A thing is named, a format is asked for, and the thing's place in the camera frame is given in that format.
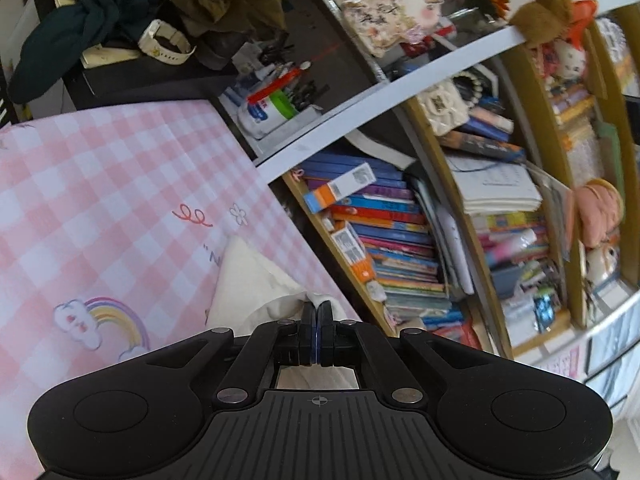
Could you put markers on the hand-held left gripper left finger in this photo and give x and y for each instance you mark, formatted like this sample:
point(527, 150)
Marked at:
point(308, 340)

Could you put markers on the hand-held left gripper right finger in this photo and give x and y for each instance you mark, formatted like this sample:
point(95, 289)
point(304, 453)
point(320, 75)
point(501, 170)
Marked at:
point(326, 340)

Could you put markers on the cream t-shirt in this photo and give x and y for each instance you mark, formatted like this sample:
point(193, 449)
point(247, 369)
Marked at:
point(250, 290)

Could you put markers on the white plug adapter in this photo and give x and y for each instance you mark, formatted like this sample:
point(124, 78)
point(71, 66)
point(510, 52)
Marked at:
point(375, 291)

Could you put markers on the small white orange box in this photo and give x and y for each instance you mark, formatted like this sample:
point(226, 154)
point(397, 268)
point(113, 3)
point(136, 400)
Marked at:
point(352, 250)

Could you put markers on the row of colourful books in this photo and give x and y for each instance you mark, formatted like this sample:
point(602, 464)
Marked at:
point(390, 240)

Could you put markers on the tiny white box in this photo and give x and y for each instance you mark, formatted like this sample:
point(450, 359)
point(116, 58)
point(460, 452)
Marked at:
point(327, 221)

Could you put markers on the large white orange box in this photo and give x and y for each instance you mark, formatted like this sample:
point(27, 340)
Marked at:
point(340, 187)

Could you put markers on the white and wood bookshelf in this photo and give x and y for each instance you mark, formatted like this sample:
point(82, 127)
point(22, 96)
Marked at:
point(350, 120)

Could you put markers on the pile of paperback books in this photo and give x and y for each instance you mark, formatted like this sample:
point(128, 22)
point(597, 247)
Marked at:
point(505, 195)

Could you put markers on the bunch of pens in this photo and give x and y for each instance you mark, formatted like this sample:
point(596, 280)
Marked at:
point(300, 90)

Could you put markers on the pink checked desk mat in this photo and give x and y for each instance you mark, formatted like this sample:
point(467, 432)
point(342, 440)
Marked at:
point(100, 185)

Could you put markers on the ornate white box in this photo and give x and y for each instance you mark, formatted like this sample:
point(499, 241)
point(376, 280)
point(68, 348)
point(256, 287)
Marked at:
point(445, 107)

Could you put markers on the white drawer unit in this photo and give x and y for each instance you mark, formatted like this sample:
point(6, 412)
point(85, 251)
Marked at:
point(612, 355)

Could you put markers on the pink haired doll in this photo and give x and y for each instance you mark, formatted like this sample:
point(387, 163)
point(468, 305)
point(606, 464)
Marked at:
point(597, 210)

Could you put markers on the white wristwatch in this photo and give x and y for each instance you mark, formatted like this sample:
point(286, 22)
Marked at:
point(165, 42)

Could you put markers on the floral card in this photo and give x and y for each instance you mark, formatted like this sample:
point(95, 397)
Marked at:
point(390, 15)

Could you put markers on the olive cloth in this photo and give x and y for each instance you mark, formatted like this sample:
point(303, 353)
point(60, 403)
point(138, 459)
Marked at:
point(225, 5)

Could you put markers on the dark green cloth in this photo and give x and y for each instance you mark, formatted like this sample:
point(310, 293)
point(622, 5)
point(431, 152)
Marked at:
point(85, 25)

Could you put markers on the brown plush bear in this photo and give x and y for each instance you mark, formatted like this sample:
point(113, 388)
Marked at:
point(542, 17)

